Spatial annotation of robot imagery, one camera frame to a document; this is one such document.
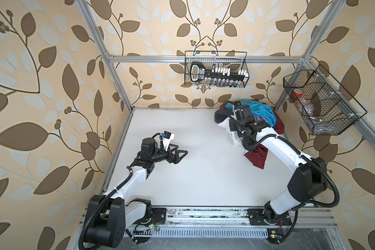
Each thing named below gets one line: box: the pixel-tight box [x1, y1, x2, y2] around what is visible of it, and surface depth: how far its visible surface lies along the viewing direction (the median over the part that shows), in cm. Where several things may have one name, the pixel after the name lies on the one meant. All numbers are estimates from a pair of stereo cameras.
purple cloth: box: [252, 114, 268, 123], surface depth 90 cm
